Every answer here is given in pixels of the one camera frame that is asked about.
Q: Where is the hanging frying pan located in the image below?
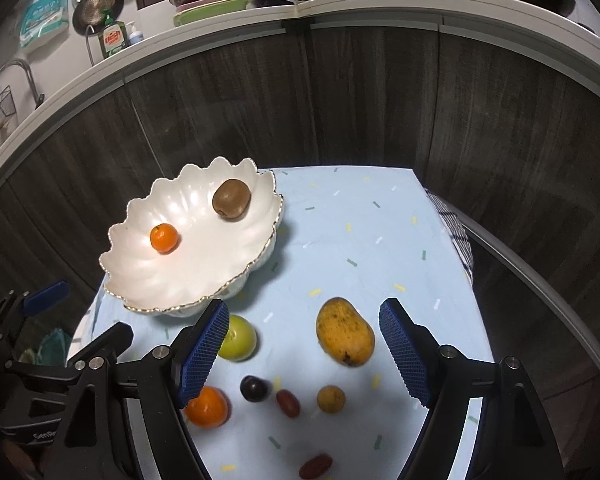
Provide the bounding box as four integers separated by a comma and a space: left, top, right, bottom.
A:
71, 0, 118, 66

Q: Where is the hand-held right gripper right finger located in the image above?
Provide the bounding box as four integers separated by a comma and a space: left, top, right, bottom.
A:
378, 298, 566, 480

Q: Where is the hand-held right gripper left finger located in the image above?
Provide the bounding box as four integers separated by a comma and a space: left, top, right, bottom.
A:
45, 300, 231, 480

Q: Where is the dark purple plum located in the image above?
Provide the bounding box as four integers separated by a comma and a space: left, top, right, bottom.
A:
239, 375, 271, 403

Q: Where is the yellow mango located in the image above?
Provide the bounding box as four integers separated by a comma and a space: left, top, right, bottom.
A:
316, 297, 376, 368

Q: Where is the brown kiwi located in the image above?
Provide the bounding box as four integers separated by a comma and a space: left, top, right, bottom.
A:
212, 178, 252, 221

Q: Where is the dark wooden kitchen cabinet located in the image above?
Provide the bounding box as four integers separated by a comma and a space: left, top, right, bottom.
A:
0, 20, 600, 411

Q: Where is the teal plastic bag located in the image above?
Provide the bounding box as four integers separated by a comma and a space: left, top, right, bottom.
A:
20, 327, 71, 366

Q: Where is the white scalloped bowl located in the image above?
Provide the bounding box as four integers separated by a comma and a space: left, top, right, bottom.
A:
98, 156, 284, 318

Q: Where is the green plate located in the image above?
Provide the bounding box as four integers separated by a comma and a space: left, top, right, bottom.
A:
173, 0, 258, 28

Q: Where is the red oval date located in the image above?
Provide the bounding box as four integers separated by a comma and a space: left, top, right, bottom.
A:
276, 389, 301, 419
299, 453, 334, 480

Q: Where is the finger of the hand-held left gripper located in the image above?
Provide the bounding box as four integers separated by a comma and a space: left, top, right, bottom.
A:
0, 281, 70, 337
5, 322, 133, 377

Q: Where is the green dish soap bottle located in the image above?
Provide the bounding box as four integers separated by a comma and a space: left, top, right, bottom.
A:
101, 10, 129, 59

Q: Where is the white kitchen countertop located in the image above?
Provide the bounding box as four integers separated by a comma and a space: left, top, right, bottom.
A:
0, 0, 600, 201

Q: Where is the orange tangerine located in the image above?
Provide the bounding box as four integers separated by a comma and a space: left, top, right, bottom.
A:
184, 386, 230, 429
150, 223, 180, 254

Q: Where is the small brown longan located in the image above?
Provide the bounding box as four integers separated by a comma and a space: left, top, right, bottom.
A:
316, 385, 346, 414

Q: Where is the metal kitchen faucet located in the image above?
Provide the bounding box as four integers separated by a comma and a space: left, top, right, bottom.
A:
0, 59, 45, 126

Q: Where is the blue wall packet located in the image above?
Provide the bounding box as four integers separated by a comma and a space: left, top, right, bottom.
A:
19, 0, 71, 50

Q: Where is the green round fruit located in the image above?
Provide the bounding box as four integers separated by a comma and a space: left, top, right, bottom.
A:
217, 315, 257, 362

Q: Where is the checked dish cloth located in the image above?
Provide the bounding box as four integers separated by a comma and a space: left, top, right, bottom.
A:
425, 189, 476, 281

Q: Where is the light blue patterned tablecloth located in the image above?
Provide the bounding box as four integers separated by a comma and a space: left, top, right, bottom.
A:
67, 165, 496, 480

